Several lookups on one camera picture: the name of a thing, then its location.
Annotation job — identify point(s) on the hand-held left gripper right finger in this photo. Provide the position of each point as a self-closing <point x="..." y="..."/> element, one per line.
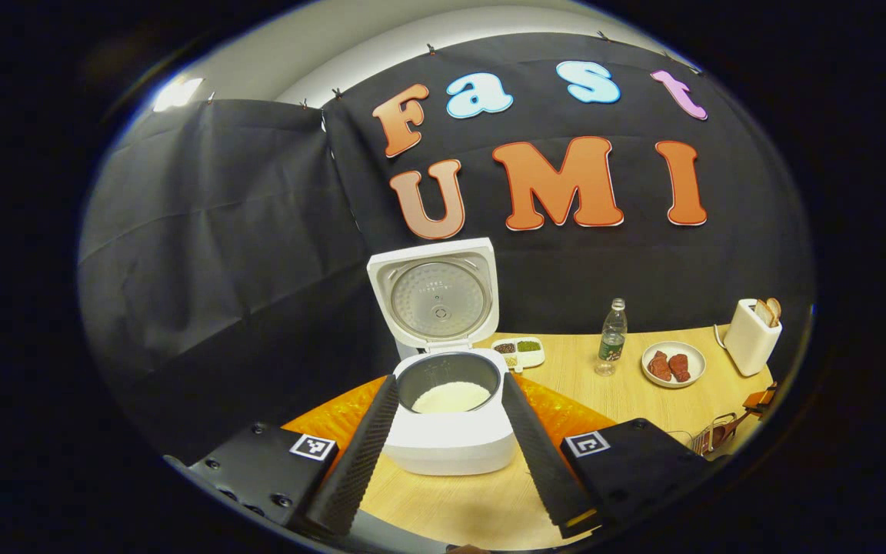
<point x="543" y="462"/>

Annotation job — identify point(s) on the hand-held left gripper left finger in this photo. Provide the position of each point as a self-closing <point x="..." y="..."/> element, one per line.
<point x="366" y="454"/>

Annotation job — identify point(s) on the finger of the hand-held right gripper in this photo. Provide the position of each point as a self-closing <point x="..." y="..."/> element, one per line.
<point x="760" y="402"/>

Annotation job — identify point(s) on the brown wooden spoon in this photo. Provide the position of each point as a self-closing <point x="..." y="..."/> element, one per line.
<point x="722" y="431"/>

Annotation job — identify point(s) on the white rice cooker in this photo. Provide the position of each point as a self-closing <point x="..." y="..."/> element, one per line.
<point x="451" y="450"/>

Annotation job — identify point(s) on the white rice heap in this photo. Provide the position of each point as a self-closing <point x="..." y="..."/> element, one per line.
<point x="451" y="398"/>

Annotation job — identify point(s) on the white toaster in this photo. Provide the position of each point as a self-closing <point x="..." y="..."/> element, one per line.
<point x="747" y="346"/>

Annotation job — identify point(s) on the white round plate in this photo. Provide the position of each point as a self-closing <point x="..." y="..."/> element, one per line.
<point x="693" y="354"/>

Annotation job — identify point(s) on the red meat piece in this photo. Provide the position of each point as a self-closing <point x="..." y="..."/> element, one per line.
<point x="659" y="366"/>
<point x="679" y="368"/>

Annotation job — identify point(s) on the toasted bread slice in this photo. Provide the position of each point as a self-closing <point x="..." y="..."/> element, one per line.
<point x="762" y="313"/>
<point x="774" y="308"/>

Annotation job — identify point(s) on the white divided condiment dish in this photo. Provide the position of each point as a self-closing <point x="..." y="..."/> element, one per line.
<point x="518" y="350"/>

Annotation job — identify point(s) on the clear plastic water bottle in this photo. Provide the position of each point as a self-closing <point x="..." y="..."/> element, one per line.
<point x="611" y="342"/>

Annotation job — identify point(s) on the ceiling light panel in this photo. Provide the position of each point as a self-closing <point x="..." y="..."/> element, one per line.
<point x="178" y="94"/>

